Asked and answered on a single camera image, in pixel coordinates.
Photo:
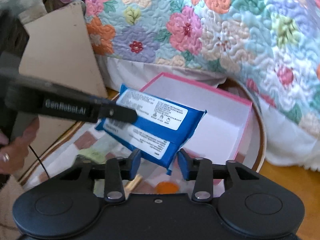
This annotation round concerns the green yarn ball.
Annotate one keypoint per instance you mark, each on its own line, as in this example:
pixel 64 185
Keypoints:
pixel 92 155

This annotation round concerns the floral quilted bedspread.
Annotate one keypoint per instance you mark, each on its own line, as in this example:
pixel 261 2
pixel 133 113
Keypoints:
pixel 270 45

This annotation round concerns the blue wet wipes pack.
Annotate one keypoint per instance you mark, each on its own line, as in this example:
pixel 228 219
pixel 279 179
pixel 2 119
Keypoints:
pixel 161 129

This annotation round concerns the left hand with ring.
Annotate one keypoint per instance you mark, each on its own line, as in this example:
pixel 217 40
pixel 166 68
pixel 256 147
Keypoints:
pixel 13 153

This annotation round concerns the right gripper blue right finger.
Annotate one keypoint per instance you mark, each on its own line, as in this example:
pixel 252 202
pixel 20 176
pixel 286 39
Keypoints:
pixel 199 170

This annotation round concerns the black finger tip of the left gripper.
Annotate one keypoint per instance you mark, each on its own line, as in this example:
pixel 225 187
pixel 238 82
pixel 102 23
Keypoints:
pixel 109 109

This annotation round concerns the orange makeup sponge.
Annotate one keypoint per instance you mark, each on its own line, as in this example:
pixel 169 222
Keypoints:
pixel 167 187

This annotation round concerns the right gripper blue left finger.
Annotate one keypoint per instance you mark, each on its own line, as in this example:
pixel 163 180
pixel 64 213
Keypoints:
pixel 116 171

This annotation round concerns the pink storage box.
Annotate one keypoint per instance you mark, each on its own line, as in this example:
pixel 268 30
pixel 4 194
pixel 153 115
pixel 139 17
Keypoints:
pixel 220 134

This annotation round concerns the gold cap foundation bottle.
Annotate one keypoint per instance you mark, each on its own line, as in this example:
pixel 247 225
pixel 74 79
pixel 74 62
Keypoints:
pixel 131 185

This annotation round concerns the checkered grey brown rug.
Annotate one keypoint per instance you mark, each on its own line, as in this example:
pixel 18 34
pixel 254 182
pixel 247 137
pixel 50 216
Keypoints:
pixel 86 136

